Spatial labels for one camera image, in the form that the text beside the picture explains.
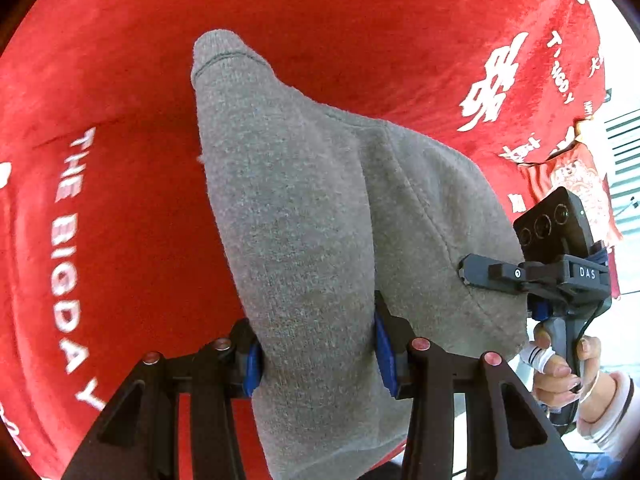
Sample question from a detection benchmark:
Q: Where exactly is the red printed blanket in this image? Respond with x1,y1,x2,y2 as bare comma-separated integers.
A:
0,0,608,480

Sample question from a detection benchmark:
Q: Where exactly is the white slatted panel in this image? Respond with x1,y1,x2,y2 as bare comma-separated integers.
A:
602,109,640,213

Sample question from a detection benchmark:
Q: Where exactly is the grey knit garment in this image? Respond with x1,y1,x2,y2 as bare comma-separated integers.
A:
191,29,528,480

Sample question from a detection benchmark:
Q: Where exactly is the person's right hand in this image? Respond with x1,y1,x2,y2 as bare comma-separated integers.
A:
520,326,602,409

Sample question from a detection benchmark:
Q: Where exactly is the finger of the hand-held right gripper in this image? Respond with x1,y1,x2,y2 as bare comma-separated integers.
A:
459,254,531,293

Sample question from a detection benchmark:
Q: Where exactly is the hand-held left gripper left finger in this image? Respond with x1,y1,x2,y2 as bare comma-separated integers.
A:
60,317,263,480

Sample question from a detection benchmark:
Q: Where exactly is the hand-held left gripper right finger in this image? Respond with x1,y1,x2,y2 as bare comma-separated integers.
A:
374,290,586,480

